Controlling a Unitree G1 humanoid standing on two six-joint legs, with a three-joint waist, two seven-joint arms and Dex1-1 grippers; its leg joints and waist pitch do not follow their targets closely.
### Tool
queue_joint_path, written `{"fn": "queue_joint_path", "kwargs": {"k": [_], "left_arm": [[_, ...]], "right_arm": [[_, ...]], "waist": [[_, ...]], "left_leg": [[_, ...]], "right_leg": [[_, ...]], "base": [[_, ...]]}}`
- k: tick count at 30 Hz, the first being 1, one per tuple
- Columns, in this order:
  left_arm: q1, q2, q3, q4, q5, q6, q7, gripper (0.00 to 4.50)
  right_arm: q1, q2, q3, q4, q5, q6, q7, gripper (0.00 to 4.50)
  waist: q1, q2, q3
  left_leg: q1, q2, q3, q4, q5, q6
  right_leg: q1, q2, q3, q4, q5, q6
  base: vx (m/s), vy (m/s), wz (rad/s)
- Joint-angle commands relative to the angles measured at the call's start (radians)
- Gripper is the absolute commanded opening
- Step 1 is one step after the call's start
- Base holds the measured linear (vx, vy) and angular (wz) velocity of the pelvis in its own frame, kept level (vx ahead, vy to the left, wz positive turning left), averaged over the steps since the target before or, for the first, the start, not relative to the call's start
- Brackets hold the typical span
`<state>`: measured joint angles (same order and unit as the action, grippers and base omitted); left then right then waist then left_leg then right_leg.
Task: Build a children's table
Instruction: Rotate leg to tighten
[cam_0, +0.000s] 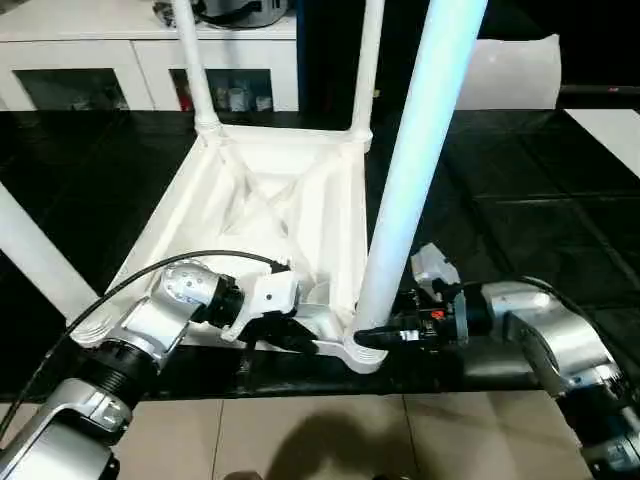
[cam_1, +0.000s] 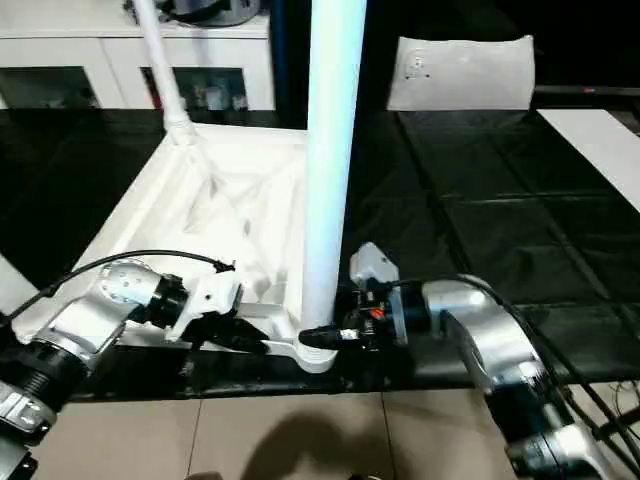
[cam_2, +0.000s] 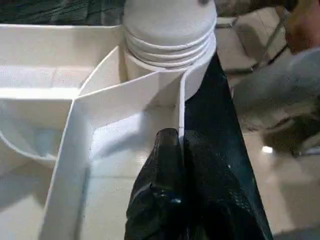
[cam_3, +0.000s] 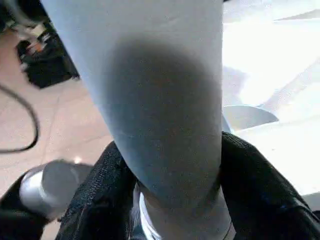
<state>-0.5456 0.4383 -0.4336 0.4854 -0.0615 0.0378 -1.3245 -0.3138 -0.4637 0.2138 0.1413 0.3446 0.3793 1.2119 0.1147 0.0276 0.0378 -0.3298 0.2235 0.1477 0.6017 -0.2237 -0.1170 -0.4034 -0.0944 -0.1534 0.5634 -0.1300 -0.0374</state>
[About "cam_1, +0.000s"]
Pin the white plastic table top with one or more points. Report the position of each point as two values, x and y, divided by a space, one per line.
165 200

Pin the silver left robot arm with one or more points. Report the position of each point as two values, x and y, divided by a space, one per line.
90 310

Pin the dark robot foot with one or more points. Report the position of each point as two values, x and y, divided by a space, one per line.
207 475

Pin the black robot foot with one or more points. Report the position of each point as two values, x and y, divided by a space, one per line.
365 476

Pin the black table mat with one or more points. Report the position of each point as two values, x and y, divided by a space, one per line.
500 200

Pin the white plastic seat panel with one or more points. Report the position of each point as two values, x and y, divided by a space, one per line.
460 70

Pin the black cabinet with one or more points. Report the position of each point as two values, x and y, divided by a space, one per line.
290 60

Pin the black metal stand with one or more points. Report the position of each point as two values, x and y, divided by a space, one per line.
620 425

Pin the white flat board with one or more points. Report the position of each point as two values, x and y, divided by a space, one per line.
595 140

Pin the white cabinet with glass doors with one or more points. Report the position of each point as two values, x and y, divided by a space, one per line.
100 50

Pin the dark helmet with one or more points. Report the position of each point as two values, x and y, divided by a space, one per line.
210 10

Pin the black rod with red mark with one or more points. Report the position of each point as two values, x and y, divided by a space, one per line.
590 90

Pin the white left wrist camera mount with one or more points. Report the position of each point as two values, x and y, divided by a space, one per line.
215 295

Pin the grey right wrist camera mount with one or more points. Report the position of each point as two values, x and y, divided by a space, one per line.
372 265

